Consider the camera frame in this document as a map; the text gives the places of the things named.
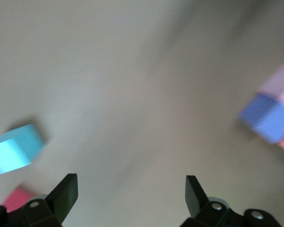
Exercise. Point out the purple foam cube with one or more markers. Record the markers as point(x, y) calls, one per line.
point(267, 118)

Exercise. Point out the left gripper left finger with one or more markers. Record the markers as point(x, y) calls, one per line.
point(38, 215)

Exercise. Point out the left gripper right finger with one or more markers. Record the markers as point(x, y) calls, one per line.
point(215, 215)

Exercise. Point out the red foam cube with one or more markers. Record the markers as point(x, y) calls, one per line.
point(16, 198)

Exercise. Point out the pink foam cube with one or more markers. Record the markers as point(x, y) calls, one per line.
point(279, 85)

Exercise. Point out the blue foam cube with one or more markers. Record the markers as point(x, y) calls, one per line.
point(14, 149)

